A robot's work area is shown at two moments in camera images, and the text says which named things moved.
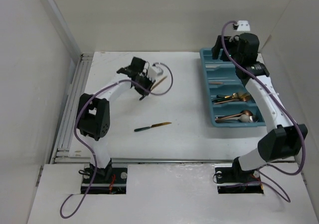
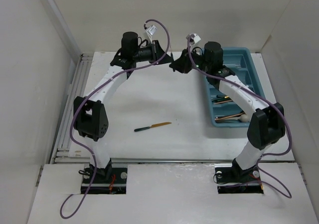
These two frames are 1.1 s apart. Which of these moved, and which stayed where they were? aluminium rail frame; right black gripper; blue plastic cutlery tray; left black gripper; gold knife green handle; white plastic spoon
Moved: right black gripper; left black gripper
Stayed: blue plastic cutlery tray; white plastic spoon; aluminium rail frame; gold knife green handle
